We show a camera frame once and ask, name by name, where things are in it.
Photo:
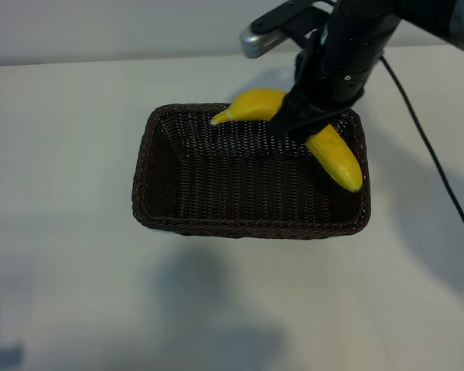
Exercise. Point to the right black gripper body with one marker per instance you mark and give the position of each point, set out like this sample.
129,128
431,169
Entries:
336,73

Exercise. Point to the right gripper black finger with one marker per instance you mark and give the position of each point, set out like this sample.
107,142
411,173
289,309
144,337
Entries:
290,116
313,127

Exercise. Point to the yellow banana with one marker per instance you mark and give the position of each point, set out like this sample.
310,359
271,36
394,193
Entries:
336,158

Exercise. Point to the dark brown wicker basket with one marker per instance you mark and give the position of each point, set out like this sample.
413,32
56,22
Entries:
236,185

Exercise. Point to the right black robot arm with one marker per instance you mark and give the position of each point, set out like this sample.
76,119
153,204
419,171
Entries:
410,17

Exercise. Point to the right black camera bracket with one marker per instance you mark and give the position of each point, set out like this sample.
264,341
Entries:
290,15

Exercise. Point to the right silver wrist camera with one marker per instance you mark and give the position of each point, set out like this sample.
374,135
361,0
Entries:
261,42

